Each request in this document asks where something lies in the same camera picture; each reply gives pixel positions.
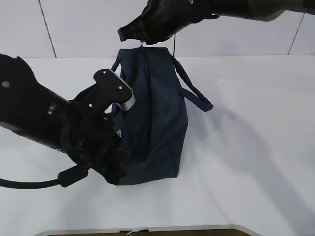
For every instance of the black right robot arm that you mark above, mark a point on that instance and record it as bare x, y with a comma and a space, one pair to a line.
259, 10

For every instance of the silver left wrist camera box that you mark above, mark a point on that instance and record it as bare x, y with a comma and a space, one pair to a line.
115, 89

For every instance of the dark navy lunch bag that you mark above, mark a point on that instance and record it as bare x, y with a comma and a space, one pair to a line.
154, 128

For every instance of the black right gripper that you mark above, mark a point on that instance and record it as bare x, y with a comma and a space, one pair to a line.
161, 19

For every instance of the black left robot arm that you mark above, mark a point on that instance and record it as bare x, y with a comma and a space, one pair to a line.
32, 111

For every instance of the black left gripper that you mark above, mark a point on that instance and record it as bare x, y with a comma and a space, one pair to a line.
89, 139

